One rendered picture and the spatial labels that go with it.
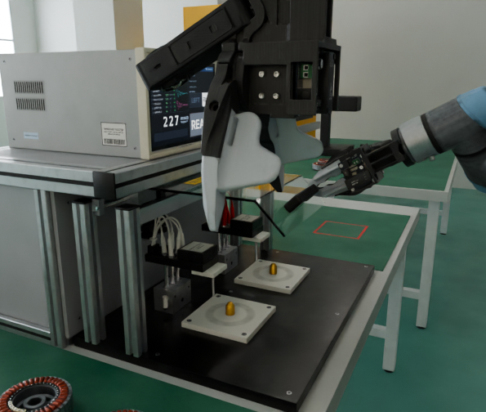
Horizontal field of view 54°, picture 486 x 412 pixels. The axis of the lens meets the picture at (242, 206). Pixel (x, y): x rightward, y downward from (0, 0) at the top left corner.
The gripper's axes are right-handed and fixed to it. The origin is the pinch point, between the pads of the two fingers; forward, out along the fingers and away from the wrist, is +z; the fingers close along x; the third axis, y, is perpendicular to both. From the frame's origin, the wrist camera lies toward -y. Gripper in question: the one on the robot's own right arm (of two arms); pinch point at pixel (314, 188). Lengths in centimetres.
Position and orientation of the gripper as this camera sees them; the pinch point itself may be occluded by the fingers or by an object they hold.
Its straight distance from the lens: 97.1
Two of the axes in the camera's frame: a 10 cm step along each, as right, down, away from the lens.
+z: -7.8, 3.8, 5.0
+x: 4.5, 8.9, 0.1
